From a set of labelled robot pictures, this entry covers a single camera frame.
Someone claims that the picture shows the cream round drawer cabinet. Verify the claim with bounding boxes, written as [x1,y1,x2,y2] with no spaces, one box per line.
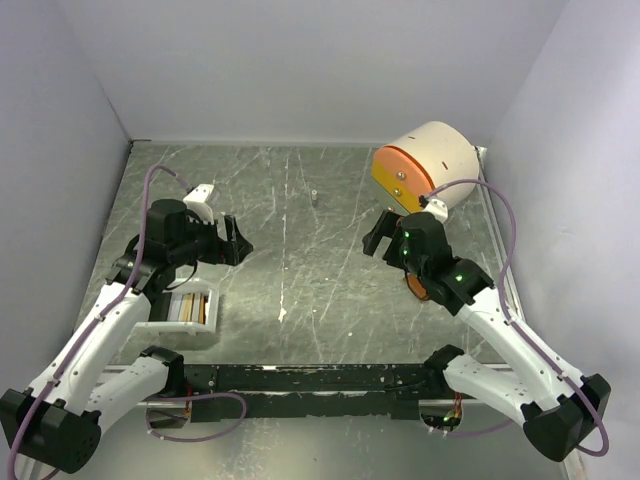
[371,121,480,215]

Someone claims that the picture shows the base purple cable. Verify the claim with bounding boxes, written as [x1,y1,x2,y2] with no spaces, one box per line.
[144,392,249,444]
[427,394,524,437]

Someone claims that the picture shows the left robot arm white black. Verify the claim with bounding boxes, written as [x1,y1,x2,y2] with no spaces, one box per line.
[1,199,254,479]

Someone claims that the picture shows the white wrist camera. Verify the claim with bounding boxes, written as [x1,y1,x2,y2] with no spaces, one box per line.
[183,184,220,224]
[419,195,449,224]

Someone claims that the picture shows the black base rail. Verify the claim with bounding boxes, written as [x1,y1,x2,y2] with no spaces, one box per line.
[124,363,484,424]

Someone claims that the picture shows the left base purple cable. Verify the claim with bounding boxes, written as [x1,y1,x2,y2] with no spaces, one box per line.
[144,392,249,444]

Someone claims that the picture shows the white card tray box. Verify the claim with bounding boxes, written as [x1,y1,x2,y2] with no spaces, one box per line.
[134,278,220,336]

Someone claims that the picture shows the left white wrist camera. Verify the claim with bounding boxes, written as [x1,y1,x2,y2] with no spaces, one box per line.
[183,184,220,224]

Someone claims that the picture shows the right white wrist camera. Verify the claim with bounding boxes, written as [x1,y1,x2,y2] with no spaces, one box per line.
[419,195,449,224]

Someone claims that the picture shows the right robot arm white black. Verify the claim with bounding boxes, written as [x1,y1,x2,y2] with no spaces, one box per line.
[362,211,611,462]

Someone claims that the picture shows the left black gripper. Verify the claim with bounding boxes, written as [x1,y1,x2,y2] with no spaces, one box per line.
[169,208,253,266]

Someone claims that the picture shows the stack of cards in tray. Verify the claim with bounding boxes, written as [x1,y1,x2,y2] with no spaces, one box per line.
[167,293,209,325]

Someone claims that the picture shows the brown leather card holder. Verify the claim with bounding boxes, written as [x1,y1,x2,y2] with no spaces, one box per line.
[404,272,429,302]

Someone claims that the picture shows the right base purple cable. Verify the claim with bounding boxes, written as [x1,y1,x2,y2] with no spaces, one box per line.
[427,394,524,437]

